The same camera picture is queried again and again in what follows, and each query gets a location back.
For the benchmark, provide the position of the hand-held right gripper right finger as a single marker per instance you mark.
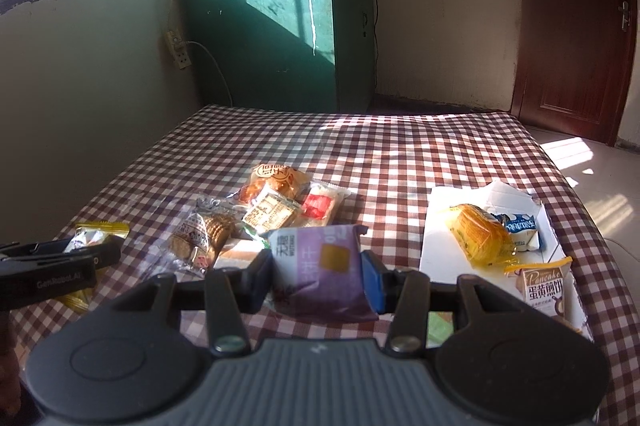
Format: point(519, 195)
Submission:
point(372, 281)

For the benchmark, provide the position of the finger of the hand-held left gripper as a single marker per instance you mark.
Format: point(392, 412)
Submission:
point(105, 251)
point(25, 251)

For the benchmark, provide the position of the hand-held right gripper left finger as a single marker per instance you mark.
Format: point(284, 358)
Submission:
point(262, 281)

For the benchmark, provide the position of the gold-edged bread packet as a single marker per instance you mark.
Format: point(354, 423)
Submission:
point(87, 233)

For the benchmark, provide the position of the purple snack packet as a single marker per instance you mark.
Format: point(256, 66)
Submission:
point(320, 276)

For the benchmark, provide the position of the white cardboard box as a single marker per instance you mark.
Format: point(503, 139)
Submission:
point(442, 251)

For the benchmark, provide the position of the light green biscuit packet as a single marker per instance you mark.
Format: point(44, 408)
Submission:
point(440, 328)

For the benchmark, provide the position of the clear round cookie packet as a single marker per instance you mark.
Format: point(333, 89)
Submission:
point(187, 236)
point(220, 221)

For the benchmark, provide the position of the yellow cake packet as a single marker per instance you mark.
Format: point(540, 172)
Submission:
point(475, 231)

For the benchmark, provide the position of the blue white snack packet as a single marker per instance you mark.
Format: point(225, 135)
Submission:
point(520, 226)

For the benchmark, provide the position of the brown white gold-edged packet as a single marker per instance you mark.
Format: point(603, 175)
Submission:
point(542, 288)

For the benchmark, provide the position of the pale bread packet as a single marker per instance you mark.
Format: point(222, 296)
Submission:
point(237, 256)

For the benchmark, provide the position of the clear packet with yellow label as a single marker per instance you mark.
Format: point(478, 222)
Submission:
point(270, 212)

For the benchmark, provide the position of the red white snack packet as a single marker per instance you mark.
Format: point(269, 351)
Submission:
point(320, 206)

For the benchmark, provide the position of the orange bread packet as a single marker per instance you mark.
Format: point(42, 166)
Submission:
point(277, 178)

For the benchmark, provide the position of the white power strip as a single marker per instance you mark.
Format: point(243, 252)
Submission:
point(178, 49)

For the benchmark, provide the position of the brown wooden door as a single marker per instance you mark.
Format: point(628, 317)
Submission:
point(570, 31)

